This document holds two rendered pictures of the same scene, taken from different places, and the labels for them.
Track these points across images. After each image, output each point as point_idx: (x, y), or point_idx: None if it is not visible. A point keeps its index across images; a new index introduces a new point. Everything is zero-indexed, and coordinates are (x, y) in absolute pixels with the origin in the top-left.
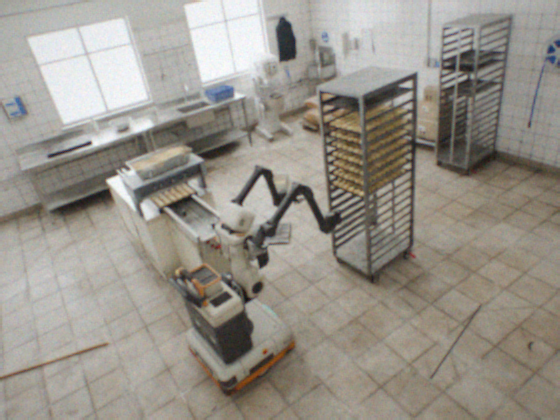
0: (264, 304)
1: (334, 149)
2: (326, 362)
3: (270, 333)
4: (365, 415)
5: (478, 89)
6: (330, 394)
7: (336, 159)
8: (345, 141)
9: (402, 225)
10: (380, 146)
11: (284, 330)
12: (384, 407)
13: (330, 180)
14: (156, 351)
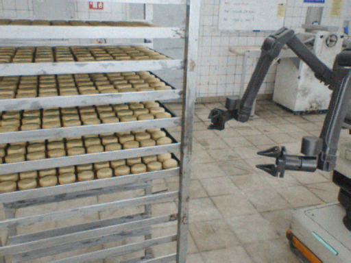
0: (334, 251)
1: (158, 91)
2: (251, 224)
3: (318, 210)
4: (230, 188)
5: None
6: (254, 204)
7: (153, 123)
8: (138, 55)
9: (46, 249)
10: (99, 44)
11: (299, 209)
12: (214, 188)
13: (179, 168)
14: None
